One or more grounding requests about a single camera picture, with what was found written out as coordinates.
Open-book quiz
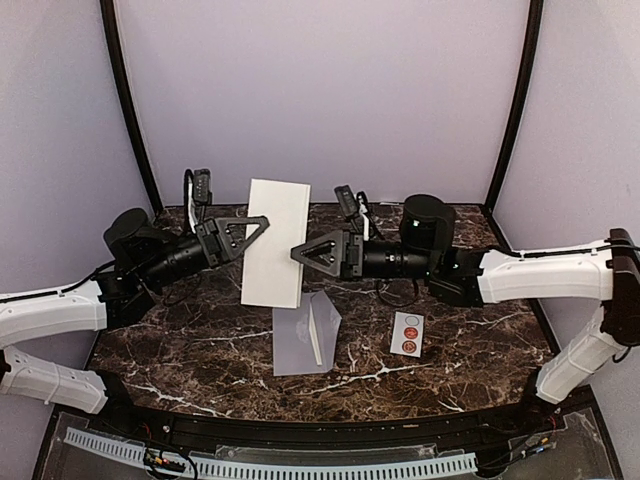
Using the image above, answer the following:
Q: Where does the brown round seal sticker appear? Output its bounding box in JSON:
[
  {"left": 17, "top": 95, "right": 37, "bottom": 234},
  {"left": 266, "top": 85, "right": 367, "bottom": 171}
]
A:
[{"left": 401, "top": 340, "right": 418, "bottom": 355}]

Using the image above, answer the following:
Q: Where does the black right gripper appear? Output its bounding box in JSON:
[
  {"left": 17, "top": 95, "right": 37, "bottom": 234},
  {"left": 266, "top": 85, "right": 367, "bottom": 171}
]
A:
[{"left": 291, "top": 229, "right": 437, "bottom": 282}]

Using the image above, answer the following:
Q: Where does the black left frame post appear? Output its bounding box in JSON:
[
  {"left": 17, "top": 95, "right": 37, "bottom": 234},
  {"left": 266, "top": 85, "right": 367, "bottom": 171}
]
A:
[{"left": 99, "top": 0, "right": 164, "bottom": 215}]

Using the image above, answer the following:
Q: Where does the red round seal sticker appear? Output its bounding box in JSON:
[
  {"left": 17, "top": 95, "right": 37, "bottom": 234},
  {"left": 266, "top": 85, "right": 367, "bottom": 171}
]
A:
[{"left": 403, "top": 327, "right": 419, "bottom": 340}]

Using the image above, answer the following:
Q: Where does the beige lined letter paper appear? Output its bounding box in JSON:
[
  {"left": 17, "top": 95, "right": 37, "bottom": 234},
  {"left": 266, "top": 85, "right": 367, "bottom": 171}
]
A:
[{"left": 241, "top": 179, "right": 311, "bottom": 309}]

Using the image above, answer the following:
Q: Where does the white slotted cable duct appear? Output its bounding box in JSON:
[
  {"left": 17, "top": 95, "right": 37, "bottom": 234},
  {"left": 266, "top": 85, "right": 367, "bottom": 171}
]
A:
[{"left": 63, "top": 427, "right": 478, "bottom": 480}]

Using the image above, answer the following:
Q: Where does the wax seal sticker sheet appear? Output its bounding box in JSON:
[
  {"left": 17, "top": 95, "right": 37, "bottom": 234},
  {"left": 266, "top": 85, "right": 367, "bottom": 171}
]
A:
[{"left": 390, "top": 312, "right": 424, "bottom": 358}]

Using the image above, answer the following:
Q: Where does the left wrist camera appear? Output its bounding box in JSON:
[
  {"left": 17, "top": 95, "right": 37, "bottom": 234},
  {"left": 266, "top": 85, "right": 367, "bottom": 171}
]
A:
[{"left": 183, "top": 169, "right": 213, "bottom": 233}]

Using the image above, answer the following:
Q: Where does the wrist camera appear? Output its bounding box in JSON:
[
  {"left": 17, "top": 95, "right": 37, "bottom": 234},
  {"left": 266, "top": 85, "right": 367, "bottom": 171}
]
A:
[
  {"left": 334, "top": 185, "right": 375, "bottom": 240},
  {"left": 183, "top": 169, "right": 213, "bottom": 233}
]

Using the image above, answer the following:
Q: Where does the grey envelope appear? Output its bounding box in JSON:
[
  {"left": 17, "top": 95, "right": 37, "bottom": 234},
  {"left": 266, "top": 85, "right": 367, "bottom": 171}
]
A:
[{"left": 272, "top": 291, "right": 342, "bottom": 376}]

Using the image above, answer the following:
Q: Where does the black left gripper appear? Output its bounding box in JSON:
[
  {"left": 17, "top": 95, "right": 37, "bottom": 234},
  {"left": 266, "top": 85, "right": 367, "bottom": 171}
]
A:
[{"left": 138, "top": 216, "right": 269, "bottom": 292}]

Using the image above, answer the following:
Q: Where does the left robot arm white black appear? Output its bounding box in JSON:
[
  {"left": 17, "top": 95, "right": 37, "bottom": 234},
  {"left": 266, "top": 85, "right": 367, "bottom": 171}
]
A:
[{"left": 1, "top": 208, "right": 269, "bottom": 436}]

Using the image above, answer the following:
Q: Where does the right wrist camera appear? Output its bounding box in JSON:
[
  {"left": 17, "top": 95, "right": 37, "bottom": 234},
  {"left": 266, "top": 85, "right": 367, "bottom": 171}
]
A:
[{"left": 334, "top": 185, "right": 375, "bottom": 240}]

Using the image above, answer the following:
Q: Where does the black right frame post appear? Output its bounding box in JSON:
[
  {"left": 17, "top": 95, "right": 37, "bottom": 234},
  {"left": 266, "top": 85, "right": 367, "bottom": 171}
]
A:
[{"left": 483, "top": 0, "right": 544, "bottom": 215}]

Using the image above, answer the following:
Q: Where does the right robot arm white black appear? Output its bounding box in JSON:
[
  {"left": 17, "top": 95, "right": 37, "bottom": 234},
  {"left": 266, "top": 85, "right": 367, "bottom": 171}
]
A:
[{"left": 290, "top": 186, "right": 639, "bottom": 434}]

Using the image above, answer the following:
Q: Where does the white sheet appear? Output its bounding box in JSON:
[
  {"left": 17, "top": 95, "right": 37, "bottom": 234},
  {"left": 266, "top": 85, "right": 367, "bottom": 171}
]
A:
[{"left": 308, "top": 305, "right": 323, "bottom": 366}]

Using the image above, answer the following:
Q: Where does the black frame post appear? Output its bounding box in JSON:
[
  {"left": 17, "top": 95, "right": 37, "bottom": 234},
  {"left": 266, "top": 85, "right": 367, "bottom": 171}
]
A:
[
  {"left": 483, "top": 0, "right": 544, "bottom": 215},
  {"left": 99, "top": 0, "right": 164, "bottom": 215}
]

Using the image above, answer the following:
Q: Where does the black front rail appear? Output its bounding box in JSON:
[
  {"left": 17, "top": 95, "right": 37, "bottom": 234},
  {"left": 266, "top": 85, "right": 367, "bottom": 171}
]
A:
[{"left": 89, "top": 390, "right": 556, "bottom": 451}]

